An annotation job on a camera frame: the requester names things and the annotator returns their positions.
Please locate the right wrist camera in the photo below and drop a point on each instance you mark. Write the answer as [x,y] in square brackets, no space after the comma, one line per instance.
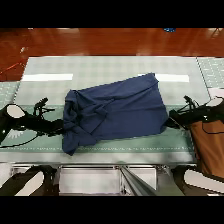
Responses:
[190,102]

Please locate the silver frame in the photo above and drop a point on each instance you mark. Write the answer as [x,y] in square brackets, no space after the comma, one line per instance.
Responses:
[139,186]

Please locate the brown garment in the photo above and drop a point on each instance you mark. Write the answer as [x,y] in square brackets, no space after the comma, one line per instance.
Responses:
[210,146]

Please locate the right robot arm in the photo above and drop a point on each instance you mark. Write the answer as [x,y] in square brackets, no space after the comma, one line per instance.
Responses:
[203,115]

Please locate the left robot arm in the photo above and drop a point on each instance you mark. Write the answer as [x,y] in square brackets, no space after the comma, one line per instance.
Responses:
[23,124]

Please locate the navy blue T-shirt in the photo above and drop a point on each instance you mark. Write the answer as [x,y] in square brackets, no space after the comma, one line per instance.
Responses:
[123,110]

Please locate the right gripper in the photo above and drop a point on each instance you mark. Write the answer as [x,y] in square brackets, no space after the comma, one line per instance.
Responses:
[173,119]

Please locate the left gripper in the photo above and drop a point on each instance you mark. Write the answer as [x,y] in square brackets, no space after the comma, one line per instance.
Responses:
[57,127]

